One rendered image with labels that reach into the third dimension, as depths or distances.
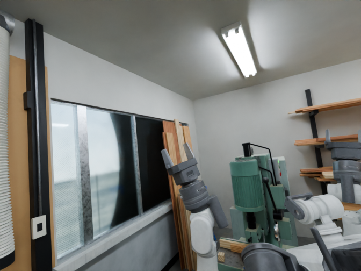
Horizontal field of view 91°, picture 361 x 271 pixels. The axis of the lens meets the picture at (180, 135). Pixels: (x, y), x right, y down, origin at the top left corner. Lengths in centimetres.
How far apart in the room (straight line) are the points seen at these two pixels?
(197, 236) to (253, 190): 69
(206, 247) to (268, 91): 334
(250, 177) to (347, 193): 49
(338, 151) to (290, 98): 278
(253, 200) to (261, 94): 272
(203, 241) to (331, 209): 36
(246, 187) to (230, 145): 255
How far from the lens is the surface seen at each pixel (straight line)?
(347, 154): 97
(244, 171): 119
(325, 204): 66
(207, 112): 390
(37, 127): 162
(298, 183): 369
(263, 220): 144
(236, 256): 144
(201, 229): 60
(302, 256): 58
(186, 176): 59
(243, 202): 125
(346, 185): 91
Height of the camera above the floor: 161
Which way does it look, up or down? 5 degrees up
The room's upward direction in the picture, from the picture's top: 6 degrees counter-clockwise
